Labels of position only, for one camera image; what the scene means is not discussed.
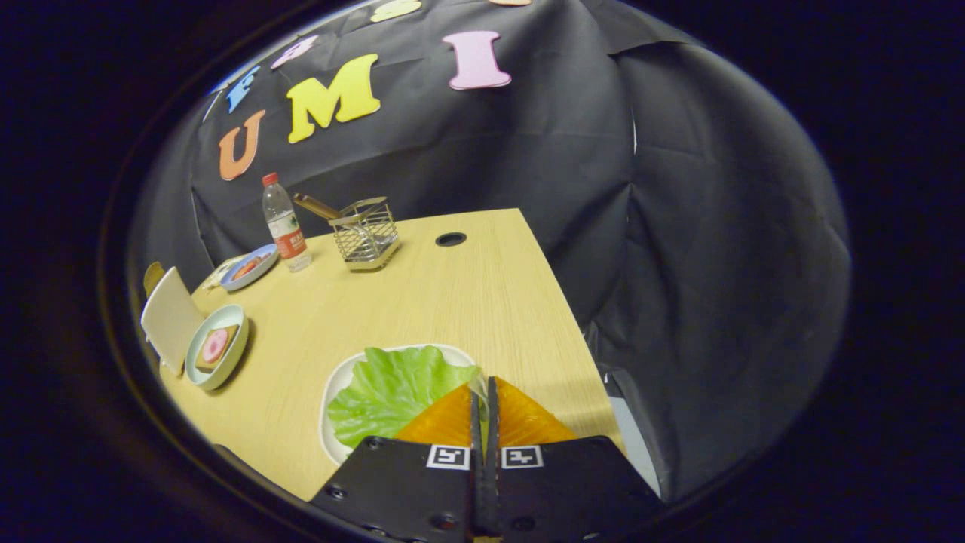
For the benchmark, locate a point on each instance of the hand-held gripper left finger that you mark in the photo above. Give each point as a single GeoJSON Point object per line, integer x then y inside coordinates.
{"type": "Point", "coordinates": [399, 483]}

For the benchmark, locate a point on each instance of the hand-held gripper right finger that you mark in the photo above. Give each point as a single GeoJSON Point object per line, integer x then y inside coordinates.
{"type": "Point", "coordinates": [573, 483]}

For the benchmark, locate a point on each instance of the green lettuce leaf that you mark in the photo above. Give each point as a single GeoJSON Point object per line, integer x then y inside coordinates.
{"type": "Point", "coordinates": [392, 392]}

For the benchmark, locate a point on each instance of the small white plate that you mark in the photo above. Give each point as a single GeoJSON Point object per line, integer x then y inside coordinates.
{"type": "Point", "coordinates": [343, 369]}

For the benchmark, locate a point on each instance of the pale green plate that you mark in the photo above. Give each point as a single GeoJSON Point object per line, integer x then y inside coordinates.
{"type": "Point", "coordinates": [225, 375]}

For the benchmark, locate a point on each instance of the bread slice base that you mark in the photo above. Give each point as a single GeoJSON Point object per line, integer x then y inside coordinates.
{"type": "Point", "coordinates": [230, 335]}

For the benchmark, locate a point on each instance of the pink ham slice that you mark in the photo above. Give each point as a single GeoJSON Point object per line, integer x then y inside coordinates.
{"type": "Point", "coordinates": [215, 345]}

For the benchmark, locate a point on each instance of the blue plate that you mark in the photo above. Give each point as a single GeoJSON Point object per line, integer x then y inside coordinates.
{"type": "Point", "coordinates": [265, 259]}

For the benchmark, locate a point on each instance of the clear bottle with red cap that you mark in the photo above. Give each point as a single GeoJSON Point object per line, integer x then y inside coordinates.
{"type": "Point", "coordinates": [286, 234]}

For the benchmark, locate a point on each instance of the white toaster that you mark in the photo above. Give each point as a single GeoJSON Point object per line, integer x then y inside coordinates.
{"type": "Point", "coordinates": [170, 317]}

